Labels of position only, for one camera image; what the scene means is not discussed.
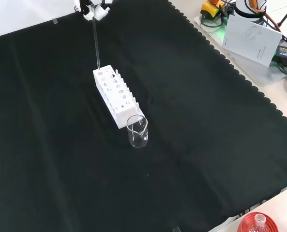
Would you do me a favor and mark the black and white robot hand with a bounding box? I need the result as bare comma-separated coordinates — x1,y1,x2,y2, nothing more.
75,0,114,22

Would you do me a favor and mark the clear glass rod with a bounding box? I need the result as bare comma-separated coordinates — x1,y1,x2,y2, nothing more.
92,18,101,71

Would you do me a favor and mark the white test tube rack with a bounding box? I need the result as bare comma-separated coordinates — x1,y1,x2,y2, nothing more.
92,64,144,130

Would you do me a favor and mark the yellow stop button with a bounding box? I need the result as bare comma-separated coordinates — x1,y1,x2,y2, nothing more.
200,0,228,20

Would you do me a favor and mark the clear glass beaker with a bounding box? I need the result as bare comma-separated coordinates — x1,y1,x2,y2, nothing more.
126,115,150,148

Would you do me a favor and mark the black bench cloth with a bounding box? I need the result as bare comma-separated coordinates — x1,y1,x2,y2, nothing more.
0,0,287,232

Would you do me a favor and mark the white paper booklet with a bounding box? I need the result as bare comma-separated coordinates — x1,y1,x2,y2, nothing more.
222,14,283,67

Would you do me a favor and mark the pale grey board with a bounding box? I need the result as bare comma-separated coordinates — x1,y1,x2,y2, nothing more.
193,14,287,87

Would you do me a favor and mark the clear round-bottom flask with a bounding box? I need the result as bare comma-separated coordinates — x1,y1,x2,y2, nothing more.
247,213,268,232

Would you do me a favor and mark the thin black cable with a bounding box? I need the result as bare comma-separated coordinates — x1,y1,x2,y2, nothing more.
200,13,231,28

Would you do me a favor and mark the orange cable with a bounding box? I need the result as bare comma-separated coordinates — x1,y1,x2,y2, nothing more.
249,0,282,32

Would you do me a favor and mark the red ring stand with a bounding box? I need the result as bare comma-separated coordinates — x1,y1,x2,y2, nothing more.
237,212,278,232

